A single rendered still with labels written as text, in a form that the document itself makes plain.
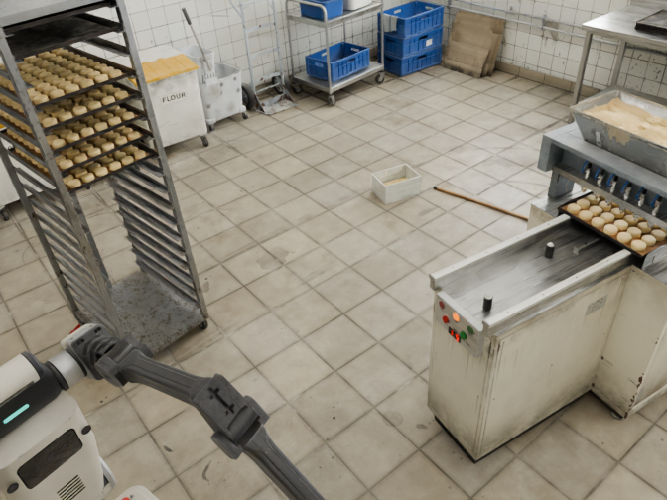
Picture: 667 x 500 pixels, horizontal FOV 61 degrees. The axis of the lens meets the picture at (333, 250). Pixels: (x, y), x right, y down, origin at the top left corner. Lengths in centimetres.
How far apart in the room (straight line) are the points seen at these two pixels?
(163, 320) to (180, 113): 227
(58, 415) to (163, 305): 186
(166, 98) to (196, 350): 240
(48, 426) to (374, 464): 154
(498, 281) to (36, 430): 158
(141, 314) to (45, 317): 71
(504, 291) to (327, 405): 112
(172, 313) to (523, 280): 190
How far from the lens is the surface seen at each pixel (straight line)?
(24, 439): 155
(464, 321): 208
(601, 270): 232
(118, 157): 267
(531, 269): 232
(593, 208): 258
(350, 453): 270
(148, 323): 326
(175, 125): 505
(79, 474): 167
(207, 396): 117
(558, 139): 251
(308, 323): 324
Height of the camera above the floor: 228
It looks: 38 degrees down
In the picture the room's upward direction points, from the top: 4 degrees counter-clockwise
